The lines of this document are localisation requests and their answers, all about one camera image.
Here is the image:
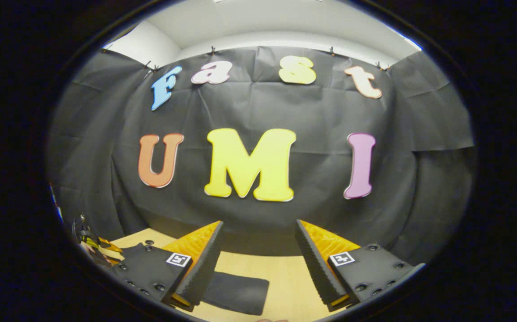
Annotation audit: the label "dark grey jeans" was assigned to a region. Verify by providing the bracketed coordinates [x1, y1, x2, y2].
[203, 271, 270, 316]

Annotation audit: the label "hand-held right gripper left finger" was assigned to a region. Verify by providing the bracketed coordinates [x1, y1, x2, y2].
[111, 220, 224, 312]

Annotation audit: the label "black backdrop cloth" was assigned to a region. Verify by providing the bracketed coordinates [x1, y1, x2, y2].
[46, 45, 476, 269]

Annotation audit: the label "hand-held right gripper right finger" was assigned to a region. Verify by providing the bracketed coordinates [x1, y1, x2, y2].
[295, 219, 425, 312]

